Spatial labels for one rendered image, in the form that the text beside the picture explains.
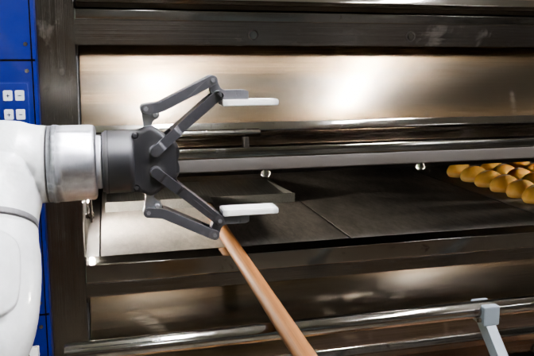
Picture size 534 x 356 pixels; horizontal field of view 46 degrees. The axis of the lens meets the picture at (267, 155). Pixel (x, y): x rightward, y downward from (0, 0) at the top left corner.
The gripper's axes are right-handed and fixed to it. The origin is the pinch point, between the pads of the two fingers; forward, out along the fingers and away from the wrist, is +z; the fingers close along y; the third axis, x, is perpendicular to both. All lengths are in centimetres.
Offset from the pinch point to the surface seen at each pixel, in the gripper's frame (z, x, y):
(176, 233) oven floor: -4, -75, 30
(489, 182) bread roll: 102, -106, 28
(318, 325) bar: 13.1, -17.7, 31.4
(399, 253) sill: 46, -55, 33
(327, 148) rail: 22.4, -40.8, 5.5
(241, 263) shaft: 5, -41, 28
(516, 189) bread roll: 101, -89, 27
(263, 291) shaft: 5.5, -25.1, 27.5
